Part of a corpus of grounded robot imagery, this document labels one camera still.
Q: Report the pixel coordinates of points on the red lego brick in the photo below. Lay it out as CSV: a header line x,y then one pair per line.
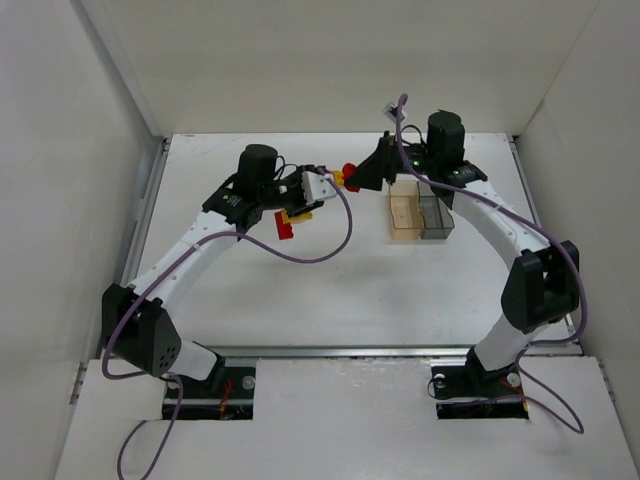
x,y
348,170

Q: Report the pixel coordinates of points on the red and yellow lego stack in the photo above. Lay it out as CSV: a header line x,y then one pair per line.
x,y
284,223

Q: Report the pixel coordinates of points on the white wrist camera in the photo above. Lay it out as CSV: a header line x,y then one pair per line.
x,y
317,187
394,113

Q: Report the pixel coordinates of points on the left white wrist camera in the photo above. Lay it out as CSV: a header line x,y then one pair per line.
x,y
317,187

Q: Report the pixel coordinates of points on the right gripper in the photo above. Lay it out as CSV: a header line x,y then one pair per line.
x,y
388,163

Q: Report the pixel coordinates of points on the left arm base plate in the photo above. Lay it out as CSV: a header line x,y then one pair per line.
x,y
229,396

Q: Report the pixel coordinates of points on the grey transparent container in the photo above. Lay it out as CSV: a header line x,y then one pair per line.
x,y
438,222

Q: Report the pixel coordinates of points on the orange transparent container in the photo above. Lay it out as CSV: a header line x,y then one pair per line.
x,y
406,221

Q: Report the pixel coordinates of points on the yellow lego brick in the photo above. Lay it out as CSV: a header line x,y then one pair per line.
x,y
338,177

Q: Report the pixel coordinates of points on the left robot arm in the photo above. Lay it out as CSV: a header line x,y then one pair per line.
x,y
137,319

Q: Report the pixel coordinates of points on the aluminium rail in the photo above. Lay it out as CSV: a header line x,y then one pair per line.
x,y
345,352

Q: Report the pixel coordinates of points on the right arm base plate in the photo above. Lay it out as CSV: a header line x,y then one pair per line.
x,y
480,397

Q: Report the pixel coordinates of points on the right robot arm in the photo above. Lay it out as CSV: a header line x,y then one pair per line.
x,y
540,289

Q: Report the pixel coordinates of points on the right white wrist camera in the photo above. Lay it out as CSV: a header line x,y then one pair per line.
x,y
394,113

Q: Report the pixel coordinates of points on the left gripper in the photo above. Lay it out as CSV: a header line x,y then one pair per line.
x,y
295,195

